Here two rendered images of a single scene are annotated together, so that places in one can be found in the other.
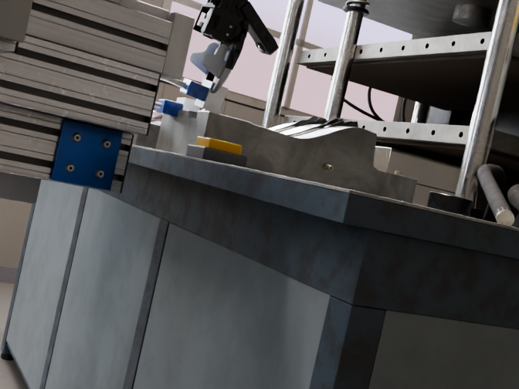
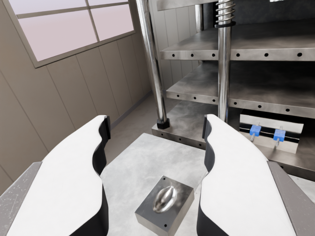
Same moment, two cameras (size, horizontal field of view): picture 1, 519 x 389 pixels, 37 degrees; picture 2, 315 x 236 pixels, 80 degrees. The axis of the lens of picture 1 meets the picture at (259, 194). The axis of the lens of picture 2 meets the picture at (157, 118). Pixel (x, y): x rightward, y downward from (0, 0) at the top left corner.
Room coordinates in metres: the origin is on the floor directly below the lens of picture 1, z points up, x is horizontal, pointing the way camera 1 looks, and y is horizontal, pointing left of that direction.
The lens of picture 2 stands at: (1.92, 0.50, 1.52)
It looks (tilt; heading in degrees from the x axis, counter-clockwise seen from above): 30 degrees down; 337
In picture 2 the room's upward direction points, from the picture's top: 11 degrees counter-clockwise
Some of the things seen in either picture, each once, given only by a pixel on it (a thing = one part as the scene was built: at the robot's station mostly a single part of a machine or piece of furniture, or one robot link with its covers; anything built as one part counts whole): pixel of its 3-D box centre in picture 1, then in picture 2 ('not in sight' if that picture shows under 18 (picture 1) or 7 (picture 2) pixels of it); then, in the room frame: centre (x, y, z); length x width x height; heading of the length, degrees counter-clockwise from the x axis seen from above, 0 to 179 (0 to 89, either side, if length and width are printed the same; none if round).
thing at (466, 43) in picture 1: (469, 79); (278, 36); (2.61, -0.60, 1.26); 1.10 x 0.74 x 0.05; 27
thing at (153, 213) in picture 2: not in sight; (166, 204); (2.37, 0.34, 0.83); 0.20 x 0.15 x 0.07; 117
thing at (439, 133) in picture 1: (452, 152); (272, 79); (2.61, -0.60, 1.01); 1.10 x 0.74 x 0.05; 27
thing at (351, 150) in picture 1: (290, 147); not in sight; (1.66, -0.04, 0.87); 0.50 x 0.26 x 0.14; 117
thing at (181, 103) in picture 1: (164, 106); not in sight; (1.59, 0.23, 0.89); 0.13 x 0.05 x 0.05; 117
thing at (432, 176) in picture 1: (422, 187); (274, 110); (2.50, -0.51, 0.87); 0.50 x 0.27 x 0.17; 117
